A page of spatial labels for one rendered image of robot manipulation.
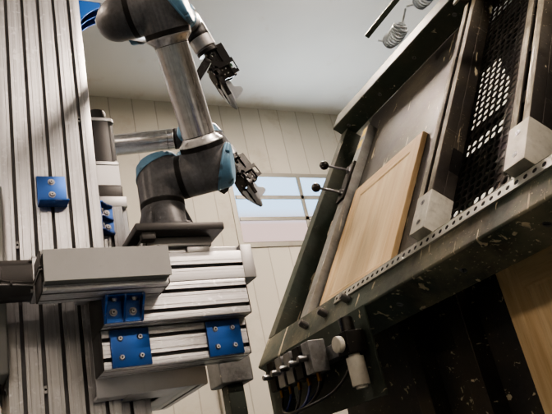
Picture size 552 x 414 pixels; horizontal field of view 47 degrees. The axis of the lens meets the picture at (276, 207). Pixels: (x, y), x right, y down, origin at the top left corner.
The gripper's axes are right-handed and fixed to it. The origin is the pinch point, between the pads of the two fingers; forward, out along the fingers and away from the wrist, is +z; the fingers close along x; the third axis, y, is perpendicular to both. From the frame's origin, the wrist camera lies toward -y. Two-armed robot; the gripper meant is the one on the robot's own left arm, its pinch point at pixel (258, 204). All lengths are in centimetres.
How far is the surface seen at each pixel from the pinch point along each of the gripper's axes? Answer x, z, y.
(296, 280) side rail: 18.3, 30.6, 5.4
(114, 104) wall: 302, -202, 141
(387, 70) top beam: -22, -16, 77
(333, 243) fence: -5.6, 28.1, 12.6
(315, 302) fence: -5.8, 40.7, -9.6
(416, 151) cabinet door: -52, 21, 27
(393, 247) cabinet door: -53, 40, -7
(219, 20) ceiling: 184, -179, 202
